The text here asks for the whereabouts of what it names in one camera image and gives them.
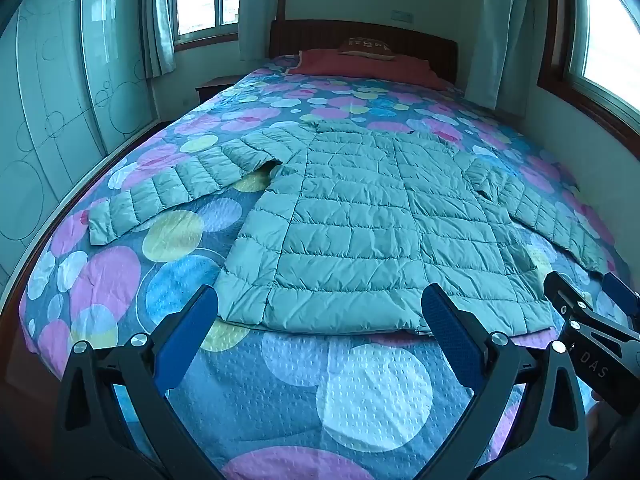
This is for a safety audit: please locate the circle-patterned bedspread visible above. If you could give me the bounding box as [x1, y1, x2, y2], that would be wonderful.
[17, 52, 633, 480]

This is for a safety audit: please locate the glass-door wardrobe with circles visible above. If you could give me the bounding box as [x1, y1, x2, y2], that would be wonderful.
[0, 0, 157, 271]

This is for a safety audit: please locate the large wood-framed window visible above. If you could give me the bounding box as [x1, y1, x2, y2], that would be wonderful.
[537, 0, 640, 146]

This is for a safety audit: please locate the pink pillow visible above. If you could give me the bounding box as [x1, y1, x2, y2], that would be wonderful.
[295, 49, 451, 92]

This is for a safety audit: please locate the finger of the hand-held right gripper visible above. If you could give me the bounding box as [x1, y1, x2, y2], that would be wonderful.
[601, 272, 640, 321]
[542, 270, 593, 328]

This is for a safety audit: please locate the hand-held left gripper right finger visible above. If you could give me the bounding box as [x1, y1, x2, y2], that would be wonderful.
[407, 282, 591, 480]

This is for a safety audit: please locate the dark wooden headboard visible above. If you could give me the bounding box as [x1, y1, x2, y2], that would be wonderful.
[269, 20, 458, 83]

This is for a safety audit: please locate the wooden nightstand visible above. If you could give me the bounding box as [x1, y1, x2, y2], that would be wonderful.
[195, 75, 246, 106]

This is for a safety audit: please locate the short white curtain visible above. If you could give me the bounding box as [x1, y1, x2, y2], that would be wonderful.
[142, 0, 177, 78]

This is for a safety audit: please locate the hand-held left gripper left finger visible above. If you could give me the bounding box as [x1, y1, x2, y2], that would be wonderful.
[52, 284, 236, 480]

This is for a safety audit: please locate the brown cushion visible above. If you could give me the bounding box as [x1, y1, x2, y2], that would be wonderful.
[339, 36, 396, 61]

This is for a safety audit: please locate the narrow white curtain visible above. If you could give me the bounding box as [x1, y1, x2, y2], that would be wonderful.
[239, 0, 287, 63]

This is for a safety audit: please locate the light green quilted jacket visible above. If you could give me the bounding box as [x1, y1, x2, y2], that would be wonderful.
[87, 119, 608, 336]

